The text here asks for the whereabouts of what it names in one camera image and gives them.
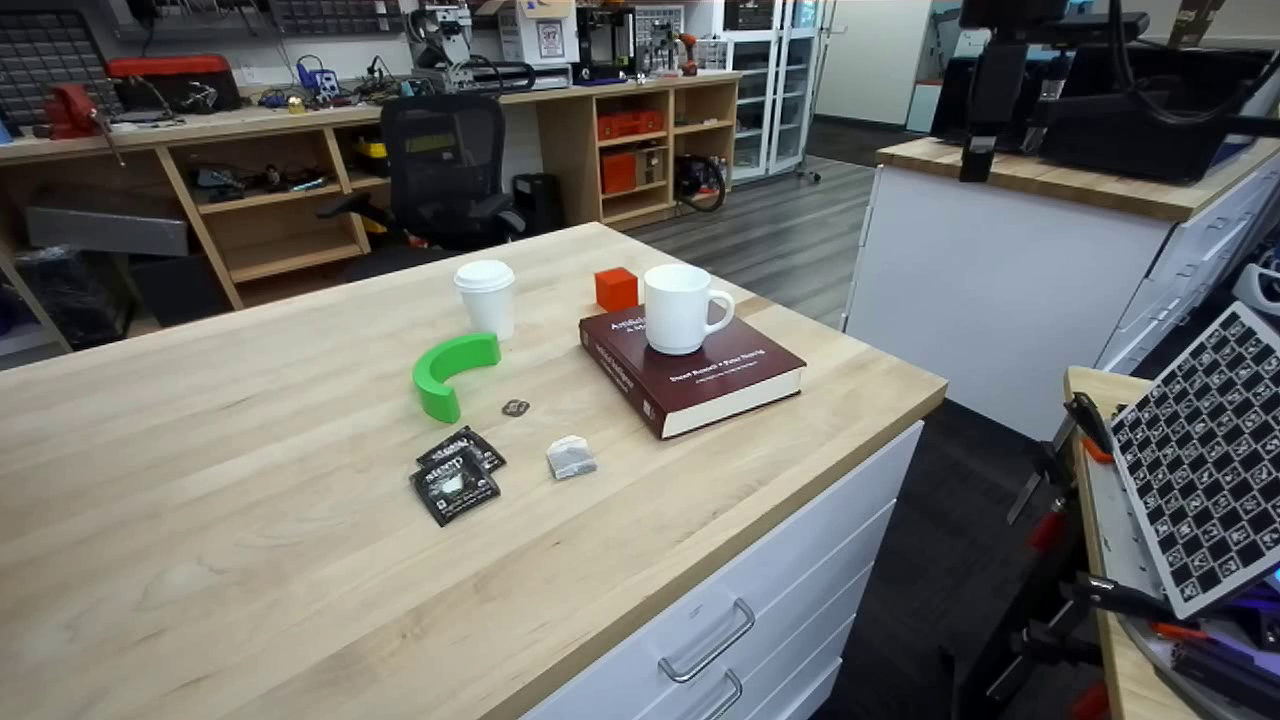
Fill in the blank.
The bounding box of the grey white teabag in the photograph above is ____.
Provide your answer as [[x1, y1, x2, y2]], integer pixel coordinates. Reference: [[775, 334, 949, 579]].
[[541, 432, 600, 483]]

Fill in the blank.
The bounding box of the white lidded paper cup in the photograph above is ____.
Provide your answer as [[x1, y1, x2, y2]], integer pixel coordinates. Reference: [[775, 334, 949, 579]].
[[453, 256, 519, 344]]

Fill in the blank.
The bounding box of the white ceramic mug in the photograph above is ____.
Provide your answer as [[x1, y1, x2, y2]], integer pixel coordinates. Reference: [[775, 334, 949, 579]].
[[638, 259, 739, 361]]

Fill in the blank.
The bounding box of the maroon hardcover book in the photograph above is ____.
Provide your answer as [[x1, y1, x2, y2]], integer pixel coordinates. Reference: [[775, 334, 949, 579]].
[[574, 306, 813, 444]]

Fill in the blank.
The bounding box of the orange cube block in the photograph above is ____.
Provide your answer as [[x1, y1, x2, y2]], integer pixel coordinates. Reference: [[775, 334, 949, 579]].
[[592, 266, 645, 315]]

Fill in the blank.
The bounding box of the black foil packet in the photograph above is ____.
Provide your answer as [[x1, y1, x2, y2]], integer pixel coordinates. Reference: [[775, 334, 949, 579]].
[[409, 450, 502, 527], [412, 425, 513, 479]]

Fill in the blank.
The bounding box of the black box under workbench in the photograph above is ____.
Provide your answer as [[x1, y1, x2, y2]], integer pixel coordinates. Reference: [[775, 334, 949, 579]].
[[513, 172, 569, 240]]

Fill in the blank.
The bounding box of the tall orange storage bin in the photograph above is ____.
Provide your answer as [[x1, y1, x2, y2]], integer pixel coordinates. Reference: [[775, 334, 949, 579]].
[[596, 148, 649, 199]]

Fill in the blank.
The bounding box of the green curved plastic piece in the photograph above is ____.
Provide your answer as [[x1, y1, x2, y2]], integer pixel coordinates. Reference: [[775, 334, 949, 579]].
[[409, 330, 502, 430]]

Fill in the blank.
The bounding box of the long wooden workbench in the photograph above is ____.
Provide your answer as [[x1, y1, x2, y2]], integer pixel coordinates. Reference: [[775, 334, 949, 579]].
[[0, 74, 744, 314]]

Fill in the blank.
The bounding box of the flat orange storage bin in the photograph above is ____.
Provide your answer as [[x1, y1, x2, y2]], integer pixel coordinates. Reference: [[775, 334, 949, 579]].
[[592, 104, 673, 145]]

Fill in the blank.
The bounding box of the black office chair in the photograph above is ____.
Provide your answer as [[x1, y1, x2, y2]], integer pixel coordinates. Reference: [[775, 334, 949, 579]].
[[346, 88, 531, 256]]

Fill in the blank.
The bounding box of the white drawer cabinet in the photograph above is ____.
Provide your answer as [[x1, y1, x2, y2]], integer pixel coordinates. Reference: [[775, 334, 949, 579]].
[[523, 422, 929, 720]]

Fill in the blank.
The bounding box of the white glass-door shelf cabinet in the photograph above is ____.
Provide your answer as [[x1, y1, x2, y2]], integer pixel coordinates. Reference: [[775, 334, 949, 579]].
[[714, 0, 825, 184]]

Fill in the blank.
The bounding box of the white cabinet with wood top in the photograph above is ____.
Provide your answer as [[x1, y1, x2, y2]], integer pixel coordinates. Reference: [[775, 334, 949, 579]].
[[843, 134, 1280, 444]]

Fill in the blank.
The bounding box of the black red tripod stand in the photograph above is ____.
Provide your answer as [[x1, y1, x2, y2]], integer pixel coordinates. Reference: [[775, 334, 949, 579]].
[[956, 398, 1113, 720]]

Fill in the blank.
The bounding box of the black equipment on cabinet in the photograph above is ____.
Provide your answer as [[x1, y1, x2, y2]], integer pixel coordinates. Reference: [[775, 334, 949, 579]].
[[929, 7, 1280, 189]]

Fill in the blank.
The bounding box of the grey flat board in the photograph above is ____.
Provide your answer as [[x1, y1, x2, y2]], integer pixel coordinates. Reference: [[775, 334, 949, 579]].
[[21, 204, 192, 259]]

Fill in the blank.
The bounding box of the red black toolbox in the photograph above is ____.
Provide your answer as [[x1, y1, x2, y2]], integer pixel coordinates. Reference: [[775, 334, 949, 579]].
[[102, 54, 247, 116]]

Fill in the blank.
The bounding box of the black white checkerboard panel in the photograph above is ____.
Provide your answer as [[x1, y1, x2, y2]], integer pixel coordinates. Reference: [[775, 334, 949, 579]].
[[1105, 300, 1280, 623]]

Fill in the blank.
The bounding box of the red bench vise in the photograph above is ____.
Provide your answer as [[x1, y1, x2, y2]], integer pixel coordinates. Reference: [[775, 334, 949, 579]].
[[45, 79, 102, 141]]

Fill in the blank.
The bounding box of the black cable reel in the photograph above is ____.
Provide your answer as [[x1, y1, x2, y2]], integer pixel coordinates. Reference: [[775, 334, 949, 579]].
[[673, 153, 730, 218]]

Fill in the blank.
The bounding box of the silver drawer handle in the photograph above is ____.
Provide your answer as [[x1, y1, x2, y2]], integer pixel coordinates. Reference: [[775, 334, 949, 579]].
[[685, 668, 747, 720], [654, 598, 758, 687]]

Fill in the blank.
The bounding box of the black frame 3D printer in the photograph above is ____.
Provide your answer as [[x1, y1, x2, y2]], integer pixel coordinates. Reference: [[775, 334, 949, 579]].
[[570, 0, 645, 88]]

